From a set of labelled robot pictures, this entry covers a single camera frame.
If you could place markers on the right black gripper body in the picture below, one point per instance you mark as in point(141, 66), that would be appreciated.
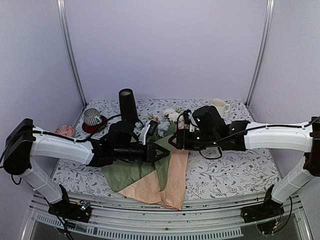
point(188, 144)

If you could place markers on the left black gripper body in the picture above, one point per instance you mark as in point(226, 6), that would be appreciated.
point(125, 153)

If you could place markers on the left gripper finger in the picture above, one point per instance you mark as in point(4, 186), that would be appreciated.
point(160, 150)
point(160, 156)

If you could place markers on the peach paper flower bouquet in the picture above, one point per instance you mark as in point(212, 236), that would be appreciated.
point(169, 121)

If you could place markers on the green and peach wrapping paper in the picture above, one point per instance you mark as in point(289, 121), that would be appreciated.
point(162, 183)

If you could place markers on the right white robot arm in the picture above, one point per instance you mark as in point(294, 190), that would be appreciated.
point(295, 146)

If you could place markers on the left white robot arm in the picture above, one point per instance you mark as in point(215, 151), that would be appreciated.
point(27, 141)

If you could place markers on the black cylindrical vase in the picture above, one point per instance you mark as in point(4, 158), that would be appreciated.
point(127, 105)

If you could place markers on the cream ceramic mug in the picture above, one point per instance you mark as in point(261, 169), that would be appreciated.
point(221, 106)

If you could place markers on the red round coaster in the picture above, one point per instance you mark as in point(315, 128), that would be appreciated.
point(96, 128)

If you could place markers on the striped black white cup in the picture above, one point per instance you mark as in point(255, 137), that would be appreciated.
point(92, 117)

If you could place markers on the floral patterned tablecloth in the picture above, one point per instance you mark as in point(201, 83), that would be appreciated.
point(235, 174)

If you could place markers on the pink patterned ball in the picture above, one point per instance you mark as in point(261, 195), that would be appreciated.
point(65, 130)

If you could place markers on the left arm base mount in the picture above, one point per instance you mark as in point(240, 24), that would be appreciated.
point(80, 211)

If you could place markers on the aluminium front rail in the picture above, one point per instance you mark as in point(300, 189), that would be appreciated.
point(200, 219)

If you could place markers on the right aluminium frame post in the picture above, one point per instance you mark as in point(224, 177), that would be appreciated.
point(267, 24)

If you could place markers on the aluminium frame post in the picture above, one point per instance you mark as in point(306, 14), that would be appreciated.
point(61, 7)
point(267, 24)

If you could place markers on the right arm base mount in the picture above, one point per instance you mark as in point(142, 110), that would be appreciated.
point(265, 210)

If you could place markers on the left aluminium frame post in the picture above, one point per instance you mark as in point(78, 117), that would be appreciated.
point(61, 7)

